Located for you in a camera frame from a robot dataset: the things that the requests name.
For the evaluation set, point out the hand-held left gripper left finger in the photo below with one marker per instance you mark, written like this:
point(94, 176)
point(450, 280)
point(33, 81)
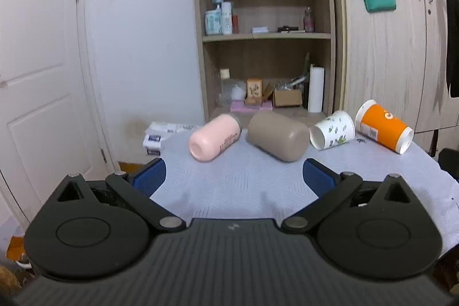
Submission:
point(150, 175)

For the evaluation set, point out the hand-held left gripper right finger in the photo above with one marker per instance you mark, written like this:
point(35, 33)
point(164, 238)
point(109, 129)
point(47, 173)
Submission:
point(317, 177)

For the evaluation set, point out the white cactus print paper cup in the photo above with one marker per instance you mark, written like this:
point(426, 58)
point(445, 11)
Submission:
point(335, 130)

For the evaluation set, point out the taupe cup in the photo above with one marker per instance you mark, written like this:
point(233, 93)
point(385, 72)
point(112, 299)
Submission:
point(276, 135)

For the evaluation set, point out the pink cup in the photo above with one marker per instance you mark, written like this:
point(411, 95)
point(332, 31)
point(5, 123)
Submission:
point(215, 135)

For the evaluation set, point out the orange paper cup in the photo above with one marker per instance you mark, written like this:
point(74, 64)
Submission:
point(383, 126)

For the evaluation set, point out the white tissue pack blue label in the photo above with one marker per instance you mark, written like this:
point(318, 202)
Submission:
point(153, 143)

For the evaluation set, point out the cardboard box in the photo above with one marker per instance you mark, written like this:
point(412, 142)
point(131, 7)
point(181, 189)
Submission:
point(287, 98)

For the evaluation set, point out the white paper towel roll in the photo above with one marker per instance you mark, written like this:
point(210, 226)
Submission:
point(316, 89)

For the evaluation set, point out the flat pink box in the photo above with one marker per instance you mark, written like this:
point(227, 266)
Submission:
point(247, 107)

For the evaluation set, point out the printed wooden box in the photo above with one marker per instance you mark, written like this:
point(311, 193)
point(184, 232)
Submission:
point(254, 91)

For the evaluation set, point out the clear bottle cream cap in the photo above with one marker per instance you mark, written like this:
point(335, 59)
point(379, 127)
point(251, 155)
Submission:
point(225, 91)

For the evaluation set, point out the white plastic bag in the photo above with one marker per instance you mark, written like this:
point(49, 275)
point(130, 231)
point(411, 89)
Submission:
point(238, 91)

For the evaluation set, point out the black chair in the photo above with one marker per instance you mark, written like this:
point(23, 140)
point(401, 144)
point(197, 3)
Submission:
point(450, 162)

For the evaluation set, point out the wooden wardrobe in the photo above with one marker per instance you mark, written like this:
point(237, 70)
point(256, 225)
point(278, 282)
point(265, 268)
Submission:
point(394, 58)

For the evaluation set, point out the wooden shelf unit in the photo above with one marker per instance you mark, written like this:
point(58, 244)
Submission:
point(265, 36)

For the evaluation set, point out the flat black item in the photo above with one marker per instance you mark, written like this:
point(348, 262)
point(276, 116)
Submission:
point(287, 28)

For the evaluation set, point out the pink jar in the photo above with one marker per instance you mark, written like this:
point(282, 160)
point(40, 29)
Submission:
point(309, 22)

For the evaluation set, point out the small white box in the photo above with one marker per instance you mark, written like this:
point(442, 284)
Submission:
point(260, 29)

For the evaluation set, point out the blue white pump bottle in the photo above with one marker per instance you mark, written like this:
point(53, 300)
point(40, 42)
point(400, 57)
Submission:
point(213, 21)

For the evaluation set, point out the small red bottle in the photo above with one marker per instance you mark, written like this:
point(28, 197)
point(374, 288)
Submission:
point(235, 24)

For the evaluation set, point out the white door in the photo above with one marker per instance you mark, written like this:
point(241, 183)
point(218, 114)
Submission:
point(36, 40)

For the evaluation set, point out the black ribbon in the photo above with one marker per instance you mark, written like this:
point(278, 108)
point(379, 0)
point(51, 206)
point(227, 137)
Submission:
point(452, 33)

